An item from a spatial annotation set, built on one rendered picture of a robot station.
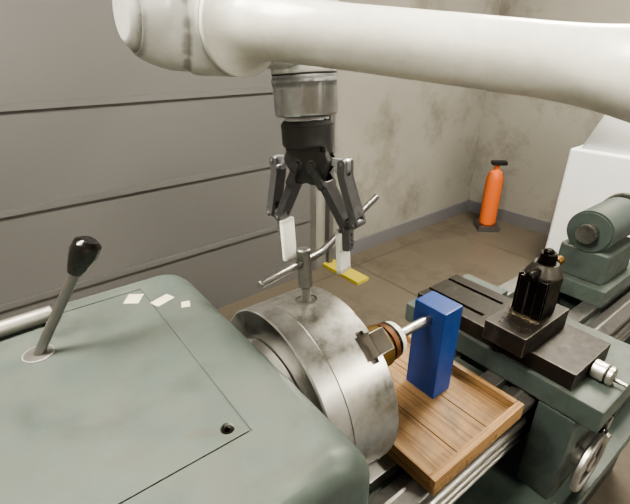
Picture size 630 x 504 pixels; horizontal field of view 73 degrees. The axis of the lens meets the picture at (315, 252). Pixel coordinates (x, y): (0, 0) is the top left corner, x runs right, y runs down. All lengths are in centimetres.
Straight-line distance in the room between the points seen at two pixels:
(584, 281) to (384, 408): 108
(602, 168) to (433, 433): 279
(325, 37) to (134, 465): 41
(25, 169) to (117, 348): 183
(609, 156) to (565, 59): 309
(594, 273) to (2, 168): 236
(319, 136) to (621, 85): 34
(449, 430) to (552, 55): 76
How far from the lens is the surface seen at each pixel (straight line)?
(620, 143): 352
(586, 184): 357
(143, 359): 57
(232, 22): 45
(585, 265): 161
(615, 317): 159
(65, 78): 236
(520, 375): 115
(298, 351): 60
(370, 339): 66
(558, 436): 119
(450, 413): 103
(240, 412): 48
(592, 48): 43
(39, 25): 235
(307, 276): 65
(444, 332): 93
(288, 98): 60
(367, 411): 64
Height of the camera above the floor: 160
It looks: 26 degrees down
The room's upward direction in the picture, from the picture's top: straight up
